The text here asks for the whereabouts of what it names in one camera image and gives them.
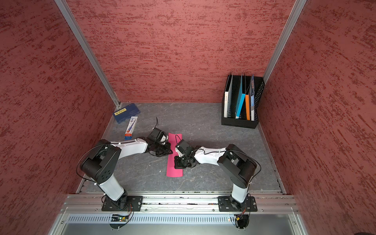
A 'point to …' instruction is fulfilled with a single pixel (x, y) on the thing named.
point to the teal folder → (240, 100)
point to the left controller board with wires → (118, 221)
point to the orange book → (247, 107)
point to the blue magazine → (252, 99)
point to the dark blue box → (125, 113)
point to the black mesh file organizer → (242, 121)
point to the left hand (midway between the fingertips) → (172, 154)
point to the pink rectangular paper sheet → (171, 172)
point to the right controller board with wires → (242, 220)
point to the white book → (227, 106)
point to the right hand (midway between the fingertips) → (175, 169)
